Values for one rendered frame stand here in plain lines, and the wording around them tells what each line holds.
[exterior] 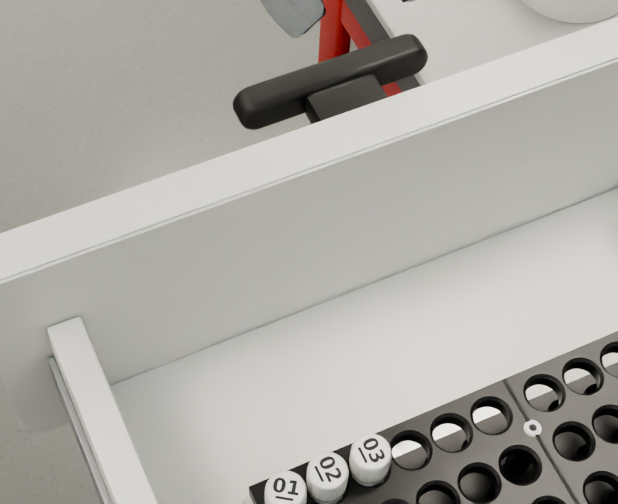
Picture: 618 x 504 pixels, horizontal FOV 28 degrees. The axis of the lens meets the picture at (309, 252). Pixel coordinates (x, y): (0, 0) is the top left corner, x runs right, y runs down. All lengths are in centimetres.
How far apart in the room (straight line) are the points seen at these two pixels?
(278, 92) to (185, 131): 114
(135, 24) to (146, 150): 21
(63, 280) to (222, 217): 5
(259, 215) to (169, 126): 118
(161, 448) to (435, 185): 14
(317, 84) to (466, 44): 23
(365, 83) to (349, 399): 12
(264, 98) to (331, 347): 10
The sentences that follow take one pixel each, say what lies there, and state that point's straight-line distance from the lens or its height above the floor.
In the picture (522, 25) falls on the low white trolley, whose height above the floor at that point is 76.
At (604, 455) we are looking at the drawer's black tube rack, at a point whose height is 90.
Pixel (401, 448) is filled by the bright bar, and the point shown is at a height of 85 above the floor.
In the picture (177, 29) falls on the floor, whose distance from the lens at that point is 169.
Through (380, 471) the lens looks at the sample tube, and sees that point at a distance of 38.
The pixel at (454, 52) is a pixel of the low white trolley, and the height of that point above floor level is 76.
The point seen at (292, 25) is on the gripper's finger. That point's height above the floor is 96.
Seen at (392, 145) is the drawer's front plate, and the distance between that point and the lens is 42.
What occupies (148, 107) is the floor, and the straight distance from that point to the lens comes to 161.
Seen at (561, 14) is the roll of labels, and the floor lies 77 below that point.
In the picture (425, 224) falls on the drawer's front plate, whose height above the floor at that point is 87.
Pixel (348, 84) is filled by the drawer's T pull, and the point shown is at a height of 91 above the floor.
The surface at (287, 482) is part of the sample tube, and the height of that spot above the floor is 91.
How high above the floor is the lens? 126
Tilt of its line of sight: 58 degrees down
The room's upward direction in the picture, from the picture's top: 3 degrees clockwise
